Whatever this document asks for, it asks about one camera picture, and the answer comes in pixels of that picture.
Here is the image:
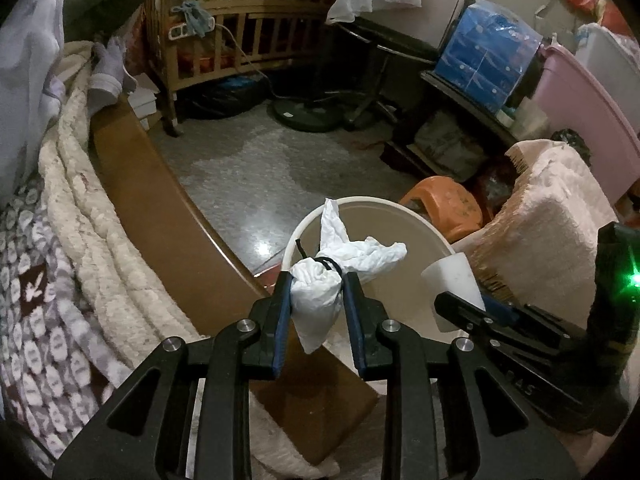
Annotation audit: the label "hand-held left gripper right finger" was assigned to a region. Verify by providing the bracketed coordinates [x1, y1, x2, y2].
[342, 272, 581, 480]

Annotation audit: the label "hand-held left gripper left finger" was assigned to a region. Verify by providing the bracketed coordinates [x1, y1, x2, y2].
[52, 271, 296, 480]

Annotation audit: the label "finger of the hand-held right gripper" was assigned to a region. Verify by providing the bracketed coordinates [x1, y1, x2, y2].
[434, 291, 501, 348]
[482, 299, 526, 323]

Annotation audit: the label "white paper cup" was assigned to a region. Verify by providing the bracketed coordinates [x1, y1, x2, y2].
[421, 253, 488, 313]

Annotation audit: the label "black elastic band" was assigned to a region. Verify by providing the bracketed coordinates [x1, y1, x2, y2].
[295, 239, 347, 279]

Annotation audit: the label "white plastic bucket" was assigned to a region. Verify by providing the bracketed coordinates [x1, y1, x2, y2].
[282, 196, 458, 356]

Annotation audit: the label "pink fluffy towel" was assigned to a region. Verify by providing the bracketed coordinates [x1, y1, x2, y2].
[452, 138, 621, 328]

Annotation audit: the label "orange plastic stool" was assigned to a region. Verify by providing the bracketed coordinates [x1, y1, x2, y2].
[400, 176, 493, 243]

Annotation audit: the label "grey bag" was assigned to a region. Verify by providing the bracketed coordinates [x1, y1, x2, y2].
[412, 110, 488, 181]

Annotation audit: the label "black plastic bag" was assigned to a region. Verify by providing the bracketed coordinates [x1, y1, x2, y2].
[550, 129, 593, 166]

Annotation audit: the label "white plastic container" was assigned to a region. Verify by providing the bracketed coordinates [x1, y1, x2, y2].
[510, 95, 556, 141]

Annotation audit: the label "black low shelf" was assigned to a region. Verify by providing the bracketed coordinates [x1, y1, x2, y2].
[385, 70, 521, 181]

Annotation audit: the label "black round fan base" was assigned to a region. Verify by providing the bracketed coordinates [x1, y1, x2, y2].
[272, 92, 346, 133]

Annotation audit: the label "black stand base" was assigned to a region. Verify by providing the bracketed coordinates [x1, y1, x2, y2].
[342, 87, 401, 128]

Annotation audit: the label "cream fluffy blanket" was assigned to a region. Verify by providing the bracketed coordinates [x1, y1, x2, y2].
[37, 40, 341, 480]

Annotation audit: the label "pink plastic tub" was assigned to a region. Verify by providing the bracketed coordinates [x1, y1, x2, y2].
[530, 42, 640, 206]

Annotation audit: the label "brown white patterned blanket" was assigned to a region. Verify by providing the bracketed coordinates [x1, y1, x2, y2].
[0, 175, 133, 476]

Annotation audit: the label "blue tissue pack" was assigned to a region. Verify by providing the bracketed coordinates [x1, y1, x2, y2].
[432, 0, 543, 116]

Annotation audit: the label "white cardboard boxes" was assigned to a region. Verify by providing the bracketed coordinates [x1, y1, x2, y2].
[127, 72, 166, 131]

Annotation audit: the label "translucent storage box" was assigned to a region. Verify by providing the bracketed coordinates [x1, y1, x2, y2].
[572, 22, 640, 91]

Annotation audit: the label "black side table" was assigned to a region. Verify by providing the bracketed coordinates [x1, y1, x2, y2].
[327, 12, 451, 111]

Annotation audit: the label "white power strip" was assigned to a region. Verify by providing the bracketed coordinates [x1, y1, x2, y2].
[167, 17, 217, 41]

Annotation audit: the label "wooden baby crib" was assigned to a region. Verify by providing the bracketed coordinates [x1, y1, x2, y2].
[142, 0, 341, 136]

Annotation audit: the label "teal cloth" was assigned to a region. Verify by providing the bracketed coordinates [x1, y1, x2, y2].
[172, 1, 216, 38]

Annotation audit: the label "green pillow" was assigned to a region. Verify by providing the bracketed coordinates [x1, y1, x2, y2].
[62, 0, 181, 43]

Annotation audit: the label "pale lavender sheet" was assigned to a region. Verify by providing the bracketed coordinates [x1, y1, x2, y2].
[0, 0, 76, 196]

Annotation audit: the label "brown wooden bed frame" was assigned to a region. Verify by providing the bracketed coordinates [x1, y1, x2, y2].
[90, 92, 378, 466]

